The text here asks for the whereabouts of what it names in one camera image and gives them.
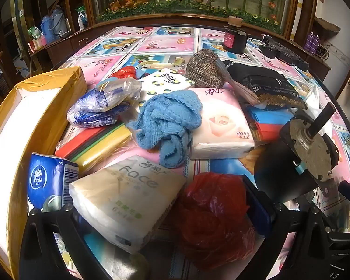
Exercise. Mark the lemon print tissue pack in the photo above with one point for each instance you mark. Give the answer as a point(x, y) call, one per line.
point(166, 83)

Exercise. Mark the pink box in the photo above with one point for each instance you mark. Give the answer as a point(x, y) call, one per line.
point(38, 43)

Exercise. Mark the printed floral tablecloth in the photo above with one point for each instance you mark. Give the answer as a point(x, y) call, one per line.
point(160, 43)

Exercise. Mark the blue thermos flask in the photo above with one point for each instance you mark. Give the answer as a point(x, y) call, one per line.
point(48, 30)

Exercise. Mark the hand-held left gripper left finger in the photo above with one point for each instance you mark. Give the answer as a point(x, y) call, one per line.
point(46, 224)

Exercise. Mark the black packet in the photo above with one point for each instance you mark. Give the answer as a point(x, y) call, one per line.
point(259, 78)

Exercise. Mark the blue and white plastic bag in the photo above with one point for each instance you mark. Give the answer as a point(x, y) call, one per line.
point(99, 105)

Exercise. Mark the black motor with metal plate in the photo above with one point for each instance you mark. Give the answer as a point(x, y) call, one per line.
point(274, 166)

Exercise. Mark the blue tissue pack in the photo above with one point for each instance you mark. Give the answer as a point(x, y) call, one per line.
point(43, 178)

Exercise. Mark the large red plastic bag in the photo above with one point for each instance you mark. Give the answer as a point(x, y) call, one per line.
point(210, 218)

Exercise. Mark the multicoloured sponge pack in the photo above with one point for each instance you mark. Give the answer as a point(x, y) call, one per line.
point(110, 140)

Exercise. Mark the grey thermos flask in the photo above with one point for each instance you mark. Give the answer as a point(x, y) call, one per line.
point(59, 23)

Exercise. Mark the small white bottle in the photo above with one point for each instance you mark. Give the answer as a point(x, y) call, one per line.
point(81, 22)

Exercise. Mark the black device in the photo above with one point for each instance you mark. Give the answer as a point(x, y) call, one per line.
point(280, 52)

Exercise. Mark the blue knitted cloth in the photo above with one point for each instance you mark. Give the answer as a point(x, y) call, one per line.
point(163, 119)

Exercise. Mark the white tissue pack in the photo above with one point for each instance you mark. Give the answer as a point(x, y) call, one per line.
point(119, 198)

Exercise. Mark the green and white packet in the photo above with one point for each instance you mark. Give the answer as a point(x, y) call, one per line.
point(82, 9)

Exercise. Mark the brown knitted hat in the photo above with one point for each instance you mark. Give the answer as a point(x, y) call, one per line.
point(204, 67)

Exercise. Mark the purple bottle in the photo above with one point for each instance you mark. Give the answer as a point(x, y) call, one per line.
point(310, 40)
point(317, 42)

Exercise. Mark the blue and red sponge pack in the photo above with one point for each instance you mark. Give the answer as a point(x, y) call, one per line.
point(265, 122)

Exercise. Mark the small red plastic bag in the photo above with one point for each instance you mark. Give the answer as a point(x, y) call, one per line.
point(125, 71)

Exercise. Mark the pink rose tissue pack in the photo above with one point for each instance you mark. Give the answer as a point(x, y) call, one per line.
point(221, 122)

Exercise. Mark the brown woven tray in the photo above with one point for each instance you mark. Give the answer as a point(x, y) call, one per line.
point(326, 26)

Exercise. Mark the yellow cardboard box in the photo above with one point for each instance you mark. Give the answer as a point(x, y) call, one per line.
point(46, 105)

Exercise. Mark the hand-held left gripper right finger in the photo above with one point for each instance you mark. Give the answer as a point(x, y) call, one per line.
point(259, 207)

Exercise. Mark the dark bottle with wooden cap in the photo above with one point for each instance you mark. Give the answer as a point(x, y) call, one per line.
point(234, 39)

